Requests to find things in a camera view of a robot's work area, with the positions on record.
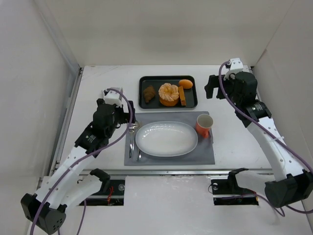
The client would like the brown croissant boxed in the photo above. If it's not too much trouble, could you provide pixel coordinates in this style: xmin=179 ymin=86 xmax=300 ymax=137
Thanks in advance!
xmin=143 ymin=85 xmax=156 ymax=103

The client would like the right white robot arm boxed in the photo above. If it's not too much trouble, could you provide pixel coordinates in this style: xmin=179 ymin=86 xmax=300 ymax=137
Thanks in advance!
xmin=204 ymin=71 xmax=313 ymax=208

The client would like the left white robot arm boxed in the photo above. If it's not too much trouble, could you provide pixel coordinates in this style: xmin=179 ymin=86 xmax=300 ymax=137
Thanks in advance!
xmin=21 ymin=95 xmax=135 ymax=235

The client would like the round orange bun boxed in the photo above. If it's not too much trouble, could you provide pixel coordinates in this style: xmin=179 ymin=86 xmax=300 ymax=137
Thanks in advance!
xmin=179 ymin=79 xmax=193 ymax=90

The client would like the silver fork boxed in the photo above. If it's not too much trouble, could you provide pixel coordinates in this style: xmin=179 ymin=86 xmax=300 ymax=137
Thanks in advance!
xmin=129 ymin=122 xmax=137 ymax=158

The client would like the silver spoon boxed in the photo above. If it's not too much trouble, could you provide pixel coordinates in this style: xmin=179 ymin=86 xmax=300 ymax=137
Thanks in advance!
xmin=133 ymin=120 xmax=141 ymax=162

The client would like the orange mug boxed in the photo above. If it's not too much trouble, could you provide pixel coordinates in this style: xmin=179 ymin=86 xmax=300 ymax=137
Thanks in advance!
xmin=195 ymin=114 xmax=213 ymax=139

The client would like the orange cake slice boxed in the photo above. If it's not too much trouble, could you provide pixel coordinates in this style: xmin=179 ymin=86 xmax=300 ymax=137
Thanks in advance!
xmin=179 ymin=86 xmax=186 ymax=106

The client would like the peeled mandarin pastry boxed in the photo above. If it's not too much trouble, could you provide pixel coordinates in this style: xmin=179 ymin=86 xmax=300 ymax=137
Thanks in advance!
xmin=158 ymin=83 xmax=179 ymax=107

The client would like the black serving tray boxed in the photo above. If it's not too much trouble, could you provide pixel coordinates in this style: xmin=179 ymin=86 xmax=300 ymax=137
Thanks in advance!
xmin=138 ymin=75 xmax=198 ymax=109

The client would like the white oval plate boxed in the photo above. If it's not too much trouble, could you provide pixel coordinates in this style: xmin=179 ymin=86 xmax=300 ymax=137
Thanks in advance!
xmin=135 ymin=121 xmax=198 ymax=157

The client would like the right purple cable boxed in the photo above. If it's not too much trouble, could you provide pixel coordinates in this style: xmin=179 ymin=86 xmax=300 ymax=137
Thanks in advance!
xmin=218 ymin=60 xmax=313 ymax=217

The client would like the purple cable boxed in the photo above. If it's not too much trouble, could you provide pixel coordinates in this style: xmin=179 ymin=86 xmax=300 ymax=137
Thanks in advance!
xmin=218 ymin=60 xmax=313 ymax=217
xmin=31 ymin=90 xmax=136 ymax=235

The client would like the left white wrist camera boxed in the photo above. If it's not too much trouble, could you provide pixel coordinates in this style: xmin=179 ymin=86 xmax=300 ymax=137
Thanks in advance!
xmin=102 ymin=87 xmax=123 ymax=107

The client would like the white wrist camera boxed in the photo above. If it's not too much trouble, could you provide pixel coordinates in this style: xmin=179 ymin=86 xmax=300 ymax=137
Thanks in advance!
xmin=102 ymin=87 xmax=123 ymax=107
xmin=226 ymin=58 xmax=244 ymax=74

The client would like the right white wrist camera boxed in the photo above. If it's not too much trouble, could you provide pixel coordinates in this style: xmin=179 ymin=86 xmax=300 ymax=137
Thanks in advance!
xmin=226 ymin=58 xmax=244 ymax=74

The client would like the aluminium table rail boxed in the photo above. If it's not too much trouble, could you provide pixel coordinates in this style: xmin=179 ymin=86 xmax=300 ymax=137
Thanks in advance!
xmin=45 ymin=68 xmax=84 ymax=176

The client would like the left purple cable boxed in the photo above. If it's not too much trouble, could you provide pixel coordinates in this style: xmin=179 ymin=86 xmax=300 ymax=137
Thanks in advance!
xmin=31 ymin=90 xmax=136 ymax=235

